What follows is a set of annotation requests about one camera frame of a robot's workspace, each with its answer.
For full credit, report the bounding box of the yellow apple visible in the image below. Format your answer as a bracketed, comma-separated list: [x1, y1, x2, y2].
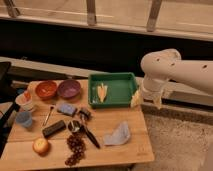
[33, 138, 50, 155]

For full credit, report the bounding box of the blue sponge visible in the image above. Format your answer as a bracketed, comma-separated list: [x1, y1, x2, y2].
[57, 103, 77, 117]

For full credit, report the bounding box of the black binder clip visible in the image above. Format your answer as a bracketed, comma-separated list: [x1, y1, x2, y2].
[79, 107, 91, 120]

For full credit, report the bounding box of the purple bowl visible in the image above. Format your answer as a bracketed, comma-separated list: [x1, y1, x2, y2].
[57, 79, 81, 99]

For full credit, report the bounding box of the green plastic tray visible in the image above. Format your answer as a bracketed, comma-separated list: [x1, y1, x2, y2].
[88, 72, 138, 108]

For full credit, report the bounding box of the black chair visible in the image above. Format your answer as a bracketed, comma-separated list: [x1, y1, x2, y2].
[0, 62, 19, 157]

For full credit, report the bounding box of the black eraser block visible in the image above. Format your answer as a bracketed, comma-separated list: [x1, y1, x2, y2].
[42, 120, 66, 138]

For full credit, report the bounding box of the white cup with orange item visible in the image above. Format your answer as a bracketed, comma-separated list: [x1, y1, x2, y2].
[15, 91, 34, 111]

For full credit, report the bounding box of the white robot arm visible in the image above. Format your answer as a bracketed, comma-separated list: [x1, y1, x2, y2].
[131, 49, 213, 109]

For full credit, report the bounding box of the red bowl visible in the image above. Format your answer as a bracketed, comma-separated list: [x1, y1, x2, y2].
[35, 80, 57, 100]

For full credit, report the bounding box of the blue plastic cup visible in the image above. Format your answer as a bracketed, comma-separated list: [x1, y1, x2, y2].
[15, 111, 32, 128]

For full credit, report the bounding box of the light blue cloth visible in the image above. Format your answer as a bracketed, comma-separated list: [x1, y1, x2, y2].
[103, 121, 131, 146]

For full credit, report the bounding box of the brown grape bunch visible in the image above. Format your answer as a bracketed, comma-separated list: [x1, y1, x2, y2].
[65, 135, 86, 166]

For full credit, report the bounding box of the metal measuring scoop black handle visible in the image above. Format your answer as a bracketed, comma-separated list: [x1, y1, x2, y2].
[68, 120, 100, 149]

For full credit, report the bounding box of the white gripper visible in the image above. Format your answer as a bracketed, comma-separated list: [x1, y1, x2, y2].
[130, 76, 166, 110]

